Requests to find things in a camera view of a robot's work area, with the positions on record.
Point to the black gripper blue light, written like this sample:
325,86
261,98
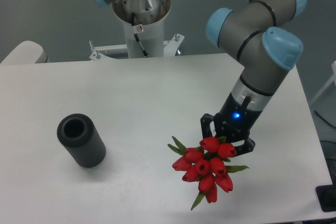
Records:
235,119

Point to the red tulip bouquet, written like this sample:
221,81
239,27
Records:
206,165

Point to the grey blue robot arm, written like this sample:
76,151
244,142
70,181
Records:
253,37

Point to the dark grey ribbed vase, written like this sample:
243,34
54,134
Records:
79,136

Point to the black box at table corner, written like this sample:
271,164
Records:
326,197

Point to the white furniture leg right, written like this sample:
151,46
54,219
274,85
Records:
326,88

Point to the white chair edge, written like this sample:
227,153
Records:
27,52

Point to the white metal base frame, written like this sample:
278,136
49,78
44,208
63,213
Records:
171,49

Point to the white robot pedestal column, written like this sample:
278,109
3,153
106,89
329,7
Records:
143,25

